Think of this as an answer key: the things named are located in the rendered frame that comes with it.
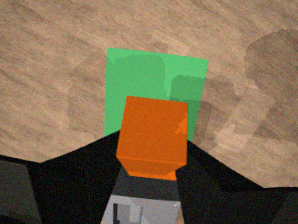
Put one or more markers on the orange block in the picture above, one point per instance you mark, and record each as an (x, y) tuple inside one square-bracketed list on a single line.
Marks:
[(154, 137)]

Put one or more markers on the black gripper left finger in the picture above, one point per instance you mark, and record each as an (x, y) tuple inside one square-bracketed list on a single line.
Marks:
[(69, 189)]

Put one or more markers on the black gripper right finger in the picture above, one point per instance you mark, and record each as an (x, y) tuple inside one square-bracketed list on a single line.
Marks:
[(212, 193)]

